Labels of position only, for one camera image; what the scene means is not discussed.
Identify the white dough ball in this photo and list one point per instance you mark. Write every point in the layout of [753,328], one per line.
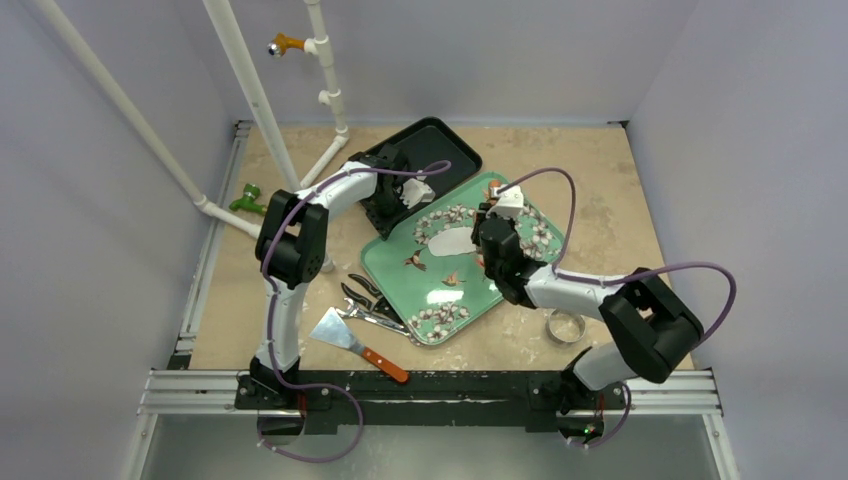
[452,242]

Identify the orange faucet tap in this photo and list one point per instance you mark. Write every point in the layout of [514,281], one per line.
[282,43]

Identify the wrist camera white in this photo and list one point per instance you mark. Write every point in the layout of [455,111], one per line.
[416,191]
[510,203]

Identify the silver open-end wrench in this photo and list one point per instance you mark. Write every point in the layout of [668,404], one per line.
[353,310]

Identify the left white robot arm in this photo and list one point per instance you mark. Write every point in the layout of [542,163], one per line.
[291,246]

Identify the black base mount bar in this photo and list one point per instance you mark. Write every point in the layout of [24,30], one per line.
[537,401]

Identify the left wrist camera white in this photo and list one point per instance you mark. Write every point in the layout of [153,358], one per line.
[416,191]

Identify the white PVC pipe frame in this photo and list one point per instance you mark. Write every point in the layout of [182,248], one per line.
[229,35]

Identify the wooden dough roller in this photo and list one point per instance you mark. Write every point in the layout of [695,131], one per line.
[491,191]

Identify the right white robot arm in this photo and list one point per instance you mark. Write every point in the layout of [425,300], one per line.
[651,328]

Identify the green plastic faucet tap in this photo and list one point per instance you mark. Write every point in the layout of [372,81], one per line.
[249,201]

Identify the green floral tray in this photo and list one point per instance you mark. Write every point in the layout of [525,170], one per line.
[435,297]

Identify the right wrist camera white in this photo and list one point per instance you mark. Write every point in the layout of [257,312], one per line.
[510,203]

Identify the metal scraper wooden handle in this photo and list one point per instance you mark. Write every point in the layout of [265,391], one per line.
[331,329]

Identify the black handled pliers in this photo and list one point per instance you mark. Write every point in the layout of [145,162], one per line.
[373,300]

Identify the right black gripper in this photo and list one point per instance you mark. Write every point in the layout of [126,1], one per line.
[482,234]

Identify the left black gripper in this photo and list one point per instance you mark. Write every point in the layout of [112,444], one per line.
[400,205]

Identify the aluminium rail frame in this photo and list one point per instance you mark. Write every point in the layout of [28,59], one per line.
[192,429]

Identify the black plastic tray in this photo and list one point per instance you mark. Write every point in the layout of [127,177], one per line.
[414,148]

